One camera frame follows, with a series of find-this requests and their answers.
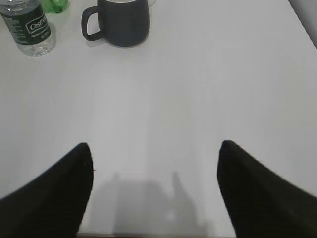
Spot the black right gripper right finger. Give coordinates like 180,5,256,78
217,140,317,238

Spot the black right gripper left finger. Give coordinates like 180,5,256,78
0,143,94,238

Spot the dark grey round mug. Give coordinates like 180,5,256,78
81,0,150,47

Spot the clear water bottle green label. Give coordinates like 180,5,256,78
0,0,56,57

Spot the green plastic bottle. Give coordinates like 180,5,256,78
40,0,70,14

